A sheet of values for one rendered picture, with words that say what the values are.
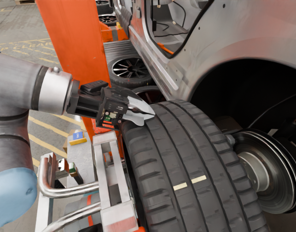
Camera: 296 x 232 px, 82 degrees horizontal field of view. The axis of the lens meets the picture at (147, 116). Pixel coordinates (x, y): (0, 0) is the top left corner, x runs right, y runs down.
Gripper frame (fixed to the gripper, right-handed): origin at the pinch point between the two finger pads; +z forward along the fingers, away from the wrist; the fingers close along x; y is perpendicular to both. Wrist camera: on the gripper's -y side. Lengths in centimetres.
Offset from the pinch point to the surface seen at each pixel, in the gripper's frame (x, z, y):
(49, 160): -28.6, -21.4, -10.7
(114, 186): -17.4, -5.6, 9.4
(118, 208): -15.7, -6.2, 16.7
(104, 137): -11.0, -9.1, -1.6
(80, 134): -59, -8, -80
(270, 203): -18, 54, 14
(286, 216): -58, 149, -7
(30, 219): -132, -27, -64
